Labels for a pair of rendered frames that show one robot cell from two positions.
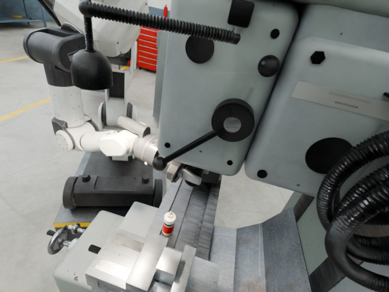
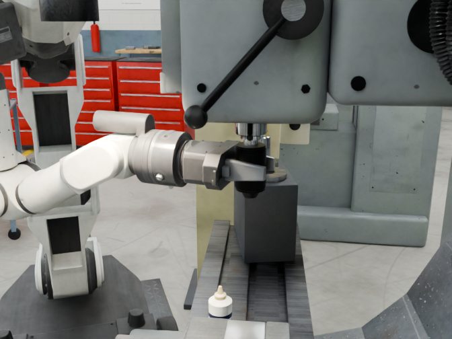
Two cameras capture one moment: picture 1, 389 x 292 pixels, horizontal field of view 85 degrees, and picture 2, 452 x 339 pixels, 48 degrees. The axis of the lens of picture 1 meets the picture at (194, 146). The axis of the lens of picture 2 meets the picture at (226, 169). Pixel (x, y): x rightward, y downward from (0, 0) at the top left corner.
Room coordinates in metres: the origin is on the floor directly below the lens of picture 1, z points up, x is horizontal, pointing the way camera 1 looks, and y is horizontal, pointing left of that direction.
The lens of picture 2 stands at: (-0.30, 0.04, 1.45)
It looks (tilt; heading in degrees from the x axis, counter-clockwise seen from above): 17 degrees down; 359
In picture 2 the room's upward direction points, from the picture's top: straight up
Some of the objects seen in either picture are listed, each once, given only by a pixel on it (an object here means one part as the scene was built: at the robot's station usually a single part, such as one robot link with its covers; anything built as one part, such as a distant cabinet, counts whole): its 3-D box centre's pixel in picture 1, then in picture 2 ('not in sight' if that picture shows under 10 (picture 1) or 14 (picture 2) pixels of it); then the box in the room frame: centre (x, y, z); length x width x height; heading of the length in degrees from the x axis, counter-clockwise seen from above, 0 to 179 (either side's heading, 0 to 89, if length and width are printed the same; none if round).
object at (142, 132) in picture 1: (138, 137); (132, 145); (0.53, 0.17, 1.24); 0.11 x 0.11 x 0.11; 69
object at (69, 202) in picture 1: (72, 192); not in sight; (0.86, 0.69, 0.50); 0.20 x 0.05 x 0.20; 15
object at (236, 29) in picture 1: (239, 22); not in sight; (0.30, -0.02, 1.60); 0.08 x 0.02 x 0.04; 174
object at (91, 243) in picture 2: not in sight; (70, 266); (1.20, 0.50, 0.68); 0.21 x 0.20 x 0.13; 15
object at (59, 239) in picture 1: (65, 243); not in sight; (0.50, 0.48, 0.60); 0.16 x 0.12 x 0.12; 84
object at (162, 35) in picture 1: (165, 84); (174, 17); (0.46, 0.09, 1.45); 0.04 x 0.04 x 0.21; 84
